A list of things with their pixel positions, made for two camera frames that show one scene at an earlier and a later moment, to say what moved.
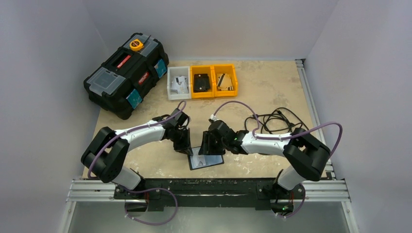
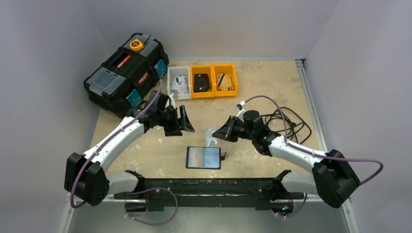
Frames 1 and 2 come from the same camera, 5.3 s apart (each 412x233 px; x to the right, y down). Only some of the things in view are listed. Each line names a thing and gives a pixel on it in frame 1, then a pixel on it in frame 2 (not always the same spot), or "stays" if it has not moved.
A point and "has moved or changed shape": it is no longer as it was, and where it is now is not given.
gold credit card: x=226 y=82 stays
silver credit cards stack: x=179 y=85 stays
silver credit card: x=195 y=158 has moved or changed shape
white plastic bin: x=179 y=84 stays
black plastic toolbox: x=119 y=85 stays
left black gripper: x=184 y=147 to x=174 y=130
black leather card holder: x=197 y=161 stays
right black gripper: x=209 y=141 to x=231 y=129
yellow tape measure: x=136 y=44 stays
